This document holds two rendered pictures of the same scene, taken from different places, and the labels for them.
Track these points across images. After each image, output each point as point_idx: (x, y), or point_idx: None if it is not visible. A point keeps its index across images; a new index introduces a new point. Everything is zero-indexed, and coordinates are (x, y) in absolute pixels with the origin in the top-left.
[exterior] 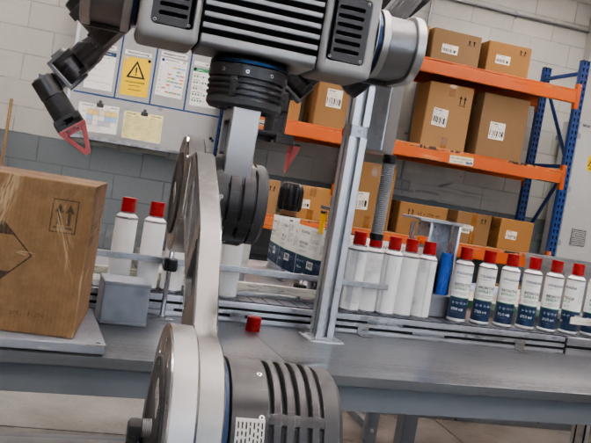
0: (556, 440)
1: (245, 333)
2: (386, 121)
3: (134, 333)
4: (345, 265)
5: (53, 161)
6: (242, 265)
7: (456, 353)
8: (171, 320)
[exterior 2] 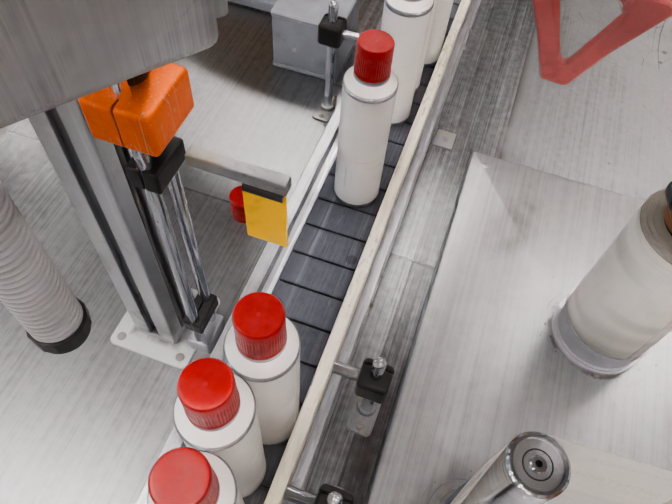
0: None
1: (224, 185)
2: None
3: (241, 41)
4: (88, 234)
5: None
6: (574, 314)
7: None
8: (313, 113)
